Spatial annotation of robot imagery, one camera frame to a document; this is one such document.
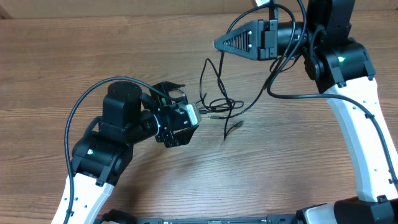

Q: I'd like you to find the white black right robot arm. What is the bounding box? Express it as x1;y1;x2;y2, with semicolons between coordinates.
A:
213;1;397;223

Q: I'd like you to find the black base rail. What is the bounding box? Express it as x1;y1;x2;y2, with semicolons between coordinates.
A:
99;203;398;224

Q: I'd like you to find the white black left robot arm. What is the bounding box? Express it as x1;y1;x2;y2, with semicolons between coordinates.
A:
52;77;201;223

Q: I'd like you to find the black USB cable metal plug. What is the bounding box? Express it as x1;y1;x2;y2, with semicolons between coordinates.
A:
199;1;307;121

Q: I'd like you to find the black USB cable blue plug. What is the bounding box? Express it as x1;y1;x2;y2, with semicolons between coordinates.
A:
194;51;245;141

